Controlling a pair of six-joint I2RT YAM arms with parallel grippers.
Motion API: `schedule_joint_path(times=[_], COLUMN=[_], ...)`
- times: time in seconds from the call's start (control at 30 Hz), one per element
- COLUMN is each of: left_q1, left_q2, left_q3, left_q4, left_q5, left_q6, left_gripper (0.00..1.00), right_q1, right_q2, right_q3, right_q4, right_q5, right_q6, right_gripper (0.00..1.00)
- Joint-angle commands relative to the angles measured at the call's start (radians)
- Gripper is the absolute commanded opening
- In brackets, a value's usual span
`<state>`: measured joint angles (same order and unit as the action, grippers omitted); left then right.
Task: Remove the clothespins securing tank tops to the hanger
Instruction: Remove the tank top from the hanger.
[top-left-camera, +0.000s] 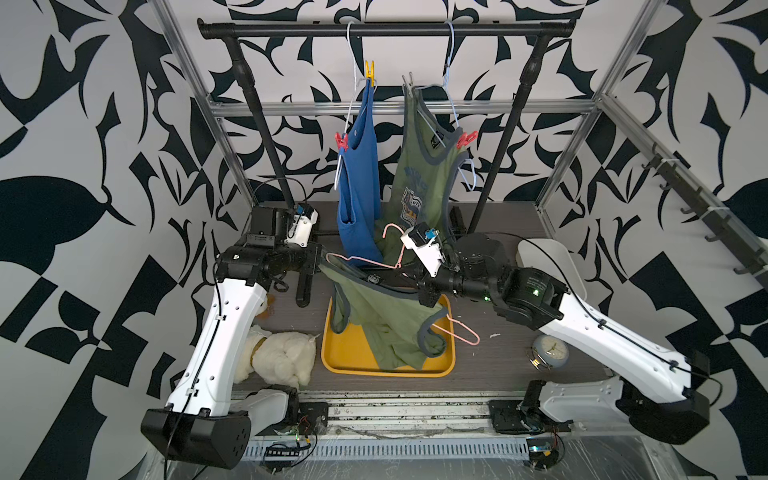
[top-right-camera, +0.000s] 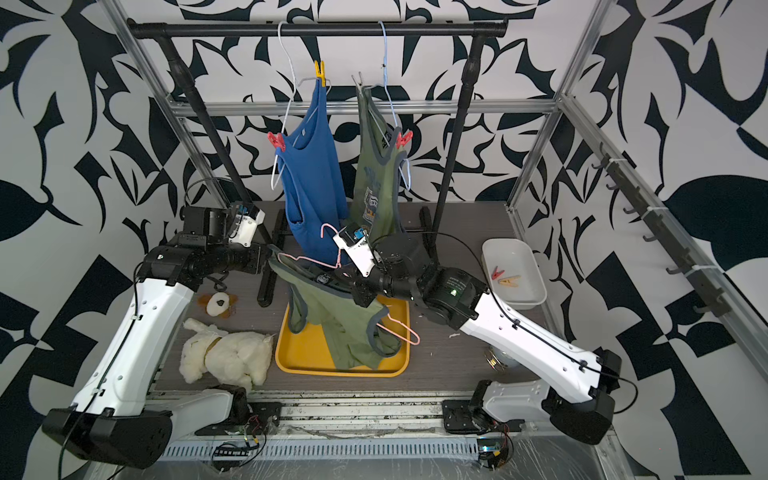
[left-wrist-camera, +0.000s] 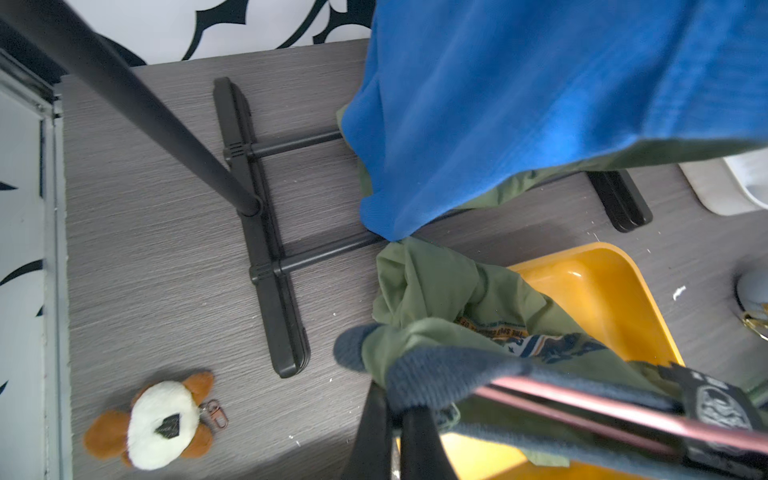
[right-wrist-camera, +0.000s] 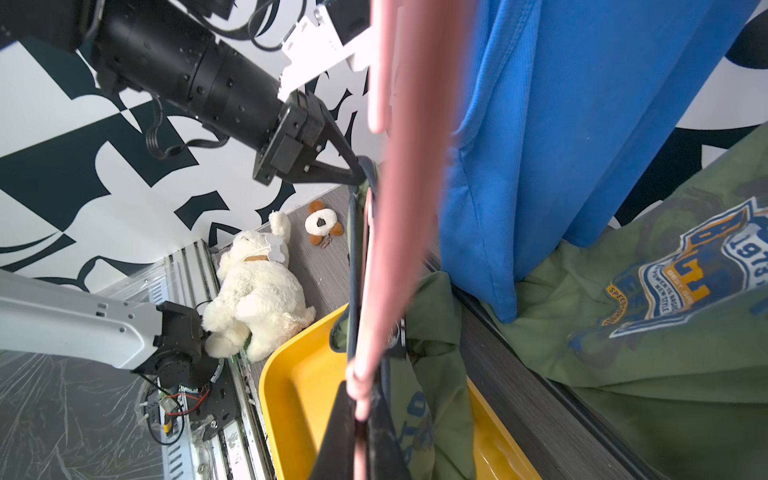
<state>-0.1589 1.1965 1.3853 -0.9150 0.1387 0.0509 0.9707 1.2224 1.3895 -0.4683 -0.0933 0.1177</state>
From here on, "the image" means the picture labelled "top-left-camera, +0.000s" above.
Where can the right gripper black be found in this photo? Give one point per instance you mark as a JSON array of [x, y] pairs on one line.
[[426, 292]]

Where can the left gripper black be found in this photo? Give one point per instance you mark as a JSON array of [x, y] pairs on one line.
[[311, 252]]

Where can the light green tank top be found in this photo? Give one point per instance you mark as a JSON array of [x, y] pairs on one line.
[[396, 326]]

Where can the dark green printed tank top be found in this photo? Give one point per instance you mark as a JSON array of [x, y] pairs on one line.
[[426, 171]]

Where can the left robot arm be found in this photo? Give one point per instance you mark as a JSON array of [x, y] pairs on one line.
[[200, 424]]

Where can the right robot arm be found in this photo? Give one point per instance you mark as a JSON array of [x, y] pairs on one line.
[[653, 389]]

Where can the blue tank top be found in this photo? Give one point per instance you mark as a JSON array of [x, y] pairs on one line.
[[359, 188]]

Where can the yellow plastic tray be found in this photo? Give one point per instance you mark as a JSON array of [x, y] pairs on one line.
[[348, 353]]

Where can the white plush dog toy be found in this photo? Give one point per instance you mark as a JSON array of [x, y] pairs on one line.
[[283, 358]]

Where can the red clothespin on blue top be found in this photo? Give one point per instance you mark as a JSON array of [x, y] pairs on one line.
[[341, 142]]

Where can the white plastic bin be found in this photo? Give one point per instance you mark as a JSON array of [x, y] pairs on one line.
[[553, 258]]

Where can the small round alarm clock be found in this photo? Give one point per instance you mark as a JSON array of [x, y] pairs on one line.
[[548, 352]]

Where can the yellow clothespin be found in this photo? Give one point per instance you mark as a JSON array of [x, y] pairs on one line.
[[369, 73]]

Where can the grey clothespin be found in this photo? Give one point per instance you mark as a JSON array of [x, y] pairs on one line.
[[408, 82]]

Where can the black clothes rack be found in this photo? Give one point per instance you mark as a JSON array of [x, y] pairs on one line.
[[231, 35]]

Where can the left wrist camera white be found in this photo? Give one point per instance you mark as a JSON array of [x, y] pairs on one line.
[[302, 221]]

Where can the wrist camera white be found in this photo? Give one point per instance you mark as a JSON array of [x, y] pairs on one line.
[[424, 242], [302, 221]]

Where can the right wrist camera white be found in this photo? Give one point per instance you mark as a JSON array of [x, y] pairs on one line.
[[424, 242]]

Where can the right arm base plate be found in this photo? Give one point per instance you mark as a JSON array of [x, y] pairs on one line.
[[510, 415]]

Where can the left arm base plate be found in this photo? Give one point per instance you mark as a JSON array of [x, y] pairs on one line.
[[306, 419]]

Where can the white wire hanger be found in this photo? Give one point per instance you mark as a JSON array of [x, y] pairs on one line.
[[358, 82]]

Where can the right electronics board with wires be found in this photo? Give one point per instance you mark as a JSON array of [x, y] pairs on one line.
[[544, 453]]

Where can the electronics board with wires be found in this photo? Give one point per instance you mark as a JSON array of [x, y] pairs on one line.
[[544, 453], [281, 456]]

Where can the left electronics board with wires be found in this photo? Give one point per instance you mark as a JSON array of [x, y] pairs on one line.
[[281, 456]]

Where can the black wall hook rail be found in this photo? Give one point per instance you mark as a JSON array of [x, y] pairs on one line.
[[725, 227]]

